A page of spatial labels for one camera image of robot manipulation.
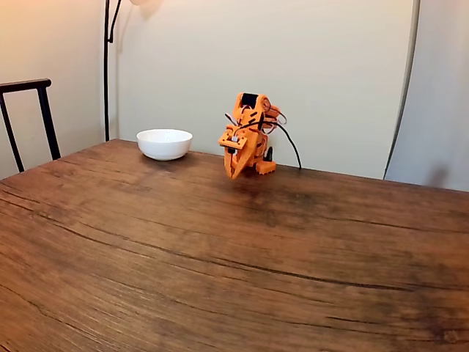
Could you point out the white bowl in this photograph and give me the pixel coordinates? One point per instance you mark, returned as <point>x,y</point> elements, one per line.
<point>164,144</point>

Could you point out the black floor lamp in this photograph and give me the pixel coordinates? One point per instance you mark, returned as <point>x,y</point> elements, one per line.
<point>106,91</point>

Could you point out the grey curved pole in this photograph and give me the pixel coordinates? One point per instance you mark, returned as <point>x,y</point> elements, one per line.
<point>405,91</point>

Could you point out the orange camera mount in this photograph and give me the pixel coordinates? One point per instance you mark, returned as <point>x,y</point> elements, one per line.
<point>232,141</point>

